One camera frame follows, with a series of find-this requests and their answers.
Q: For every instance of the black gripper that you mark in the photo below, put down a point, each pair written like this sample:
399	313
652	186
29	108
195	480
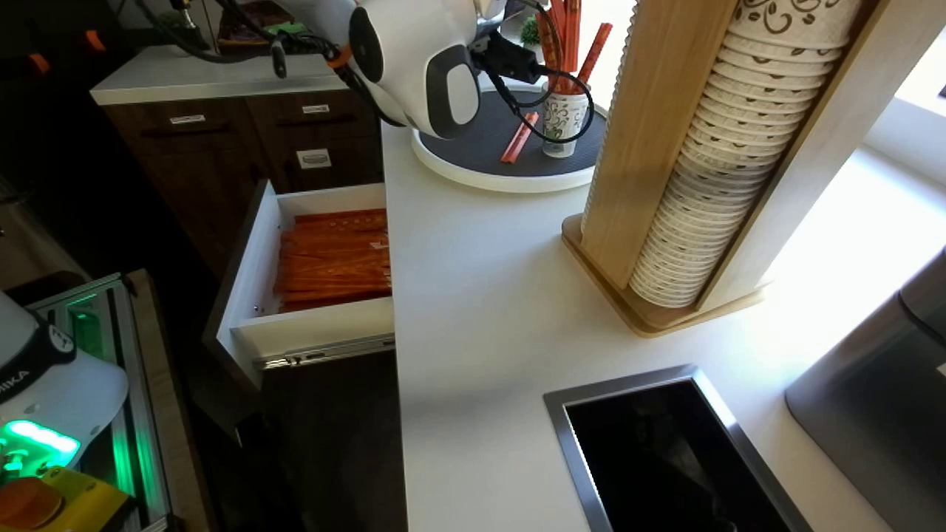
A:
507	57

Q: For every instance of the orange stick pack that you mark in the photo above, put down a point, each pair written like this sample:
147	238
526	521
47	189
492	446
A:
570	38
547	31
594	55
518	137

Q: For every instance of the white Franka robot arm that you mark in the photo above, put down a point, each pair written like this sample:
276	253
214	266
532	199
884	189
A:
403	59

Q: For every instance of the wooden cup dispenser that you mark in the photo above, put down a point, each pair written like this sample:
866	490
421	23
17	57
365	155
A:
638	149

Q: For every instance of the open white drawer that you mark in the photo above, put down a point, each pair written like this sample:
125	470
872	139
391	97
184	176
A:
313	329

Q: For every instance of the round white-rimmed grey tray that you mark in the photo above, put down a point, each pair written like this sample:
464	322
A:
462	152

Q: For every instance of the stack of paper cups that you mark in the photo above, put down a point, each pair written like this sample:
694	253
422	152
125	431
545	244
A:
728	149

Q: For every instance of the steel-framed black counter opening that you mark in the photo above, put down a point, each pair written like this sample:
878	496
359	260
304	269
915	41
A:
668	461

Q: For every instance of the grey metal appliance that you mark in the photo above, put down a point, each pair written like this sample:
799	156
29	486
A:
876	415

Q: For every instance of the metal framed equipment cart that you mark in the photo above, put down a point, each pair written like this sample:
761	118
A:
147	394

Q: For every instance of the white device with green light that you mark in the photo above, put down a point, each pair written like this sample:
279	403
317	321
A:
59	403

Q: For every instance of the yellow emergency stop box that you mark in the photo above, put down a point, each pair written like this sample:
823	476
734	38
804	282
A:
91	496

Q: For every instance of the orange stop button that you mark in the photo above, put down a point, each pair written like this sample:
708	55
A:
29	502

